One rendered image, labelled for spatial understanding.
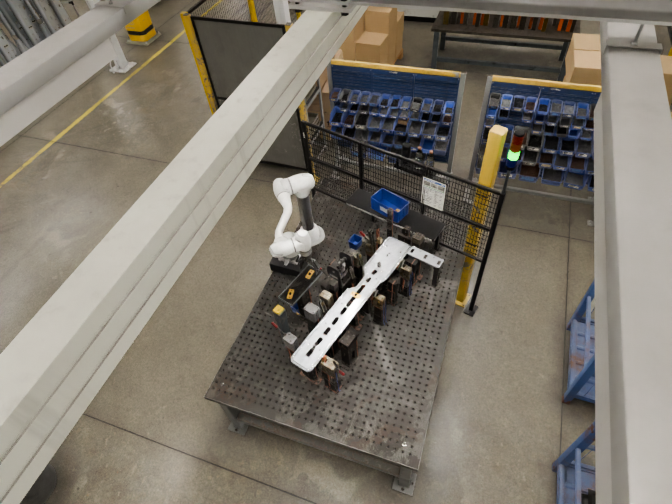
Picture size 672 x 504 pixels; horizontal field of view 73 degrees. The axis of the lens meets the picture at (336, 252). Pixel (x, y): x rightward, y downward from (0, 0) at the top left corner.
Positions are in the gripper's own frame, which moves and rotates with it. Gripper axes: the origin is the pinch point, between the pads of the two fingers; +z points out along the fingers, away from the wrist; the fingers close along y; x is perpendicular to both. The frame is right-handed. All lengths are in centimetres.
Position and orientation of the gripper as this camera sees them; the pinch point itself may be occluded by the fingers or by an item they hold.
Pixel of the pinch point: (309, 270)
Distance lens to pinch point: 342.5
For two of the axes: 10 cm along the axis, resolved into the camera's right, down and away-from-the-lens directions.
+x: 4.4, -7.0, 5.6
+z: 0.7, 6.5, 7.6
